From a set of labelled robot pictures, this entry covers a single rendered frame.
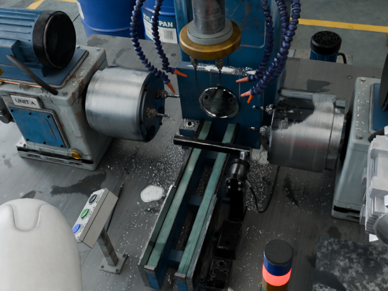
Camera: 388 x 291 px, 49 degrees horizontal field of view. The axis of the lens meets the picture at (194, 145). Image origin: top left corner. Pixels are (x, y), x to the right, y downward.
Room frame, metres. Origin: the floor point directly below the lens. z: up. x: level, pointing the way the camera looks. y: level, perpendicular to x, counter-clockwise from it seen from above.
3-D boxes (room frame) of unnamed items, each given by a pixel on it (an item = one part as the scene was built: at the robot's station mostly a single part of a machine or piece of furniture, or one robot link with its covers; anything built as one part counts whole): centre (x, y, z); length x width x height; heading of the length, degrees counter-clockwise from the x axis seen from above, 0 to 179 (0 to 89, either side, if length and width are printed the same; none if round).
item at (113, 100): (1.17, 0.26, 1.04); 0.37 x 0.25 x 0.25; 68
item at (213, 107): (1.13, -0.10, 1.02); 0.15 x 0.02 x 0.15; 68
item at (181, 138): (0.93, -0.05, 1.01); 0.26 x 0.04 x 0.03; 68
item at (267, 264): (0.43, -0.15, 1.19); 0.06 x 0.06 x 0.04
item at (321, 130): (0.92, -0.38, 1.04); 0.41 x 0.25 x 0.25; 68
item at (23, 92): (1.26, 0.48, 0.99); 0.35 x 0.31 x 0.37; 68
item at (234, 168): (0.95, -0.22, 0.92); 0.45 x 0.13 x 0.24; 158
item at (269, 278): (0.43, -0.15, 1.14); 0.06 x 0.06 x 0.04
